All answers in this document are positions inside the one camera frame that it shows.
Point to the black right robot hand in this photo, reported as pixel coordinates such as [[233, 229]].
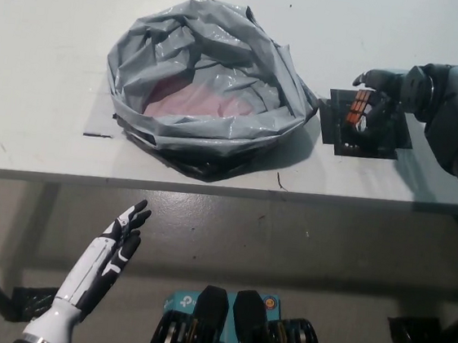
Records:
[[391, 88]]

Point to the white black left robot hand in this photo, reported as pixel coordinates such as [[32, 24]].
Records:
[[98, 264]]

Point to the rubik's cube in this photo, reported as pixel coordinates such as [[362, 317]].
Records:
[[358, 107]]

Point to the grey plastic bag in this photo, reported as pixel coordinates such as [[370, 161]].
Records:
[[184, 52]]

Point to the black tape square marker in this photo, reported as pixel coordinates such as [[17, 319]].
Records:
[[330, 120]]

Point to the teal tp-link box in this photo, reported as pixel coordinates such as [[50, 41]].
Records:
[[182, 299]]

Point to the clear tape patch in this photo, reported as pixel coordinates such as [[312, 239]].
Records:
[[99, 119]]

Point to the small dark thread scrap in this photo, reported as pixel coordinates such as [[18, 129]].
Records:
[[279, 181]]

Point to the reddish sheet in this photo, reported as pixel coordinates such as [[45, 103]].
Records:
[[203, 103]]

